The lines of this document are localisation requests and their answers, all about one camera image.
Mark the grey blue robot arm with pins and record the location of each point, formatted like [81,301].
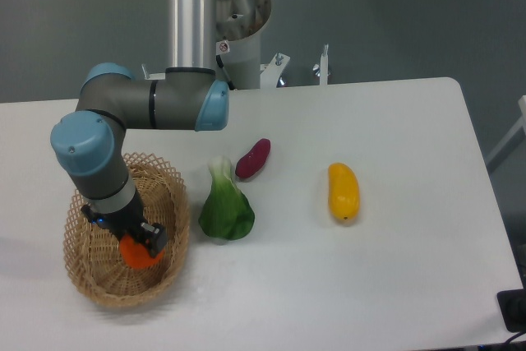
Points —
[88,142]

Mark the yellow mango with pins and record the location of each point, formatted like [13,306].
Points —
[344,194]

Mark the green bok choy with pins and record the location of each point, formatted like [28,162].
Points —
[227,213]

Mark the white frame at right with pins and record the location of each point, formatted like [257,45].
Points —
[509,142]

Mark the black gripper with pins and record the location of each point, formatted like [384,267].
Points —
[130,220]

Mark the purple sweet potato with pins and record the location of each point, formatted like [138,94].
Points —
[254,160]

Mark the woven wicker basket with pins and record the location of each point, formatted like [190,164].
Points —
[116,273]

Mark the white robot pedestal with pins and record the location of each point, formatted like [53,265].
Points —
[241,23]

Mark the orange fruit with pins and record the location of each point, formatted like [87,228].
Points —
[135,255]

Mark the black device at table edge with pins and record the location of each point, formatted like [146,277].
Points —
[512,306]

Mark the white base bracket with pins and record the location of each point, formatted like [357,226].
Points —
[271,74]

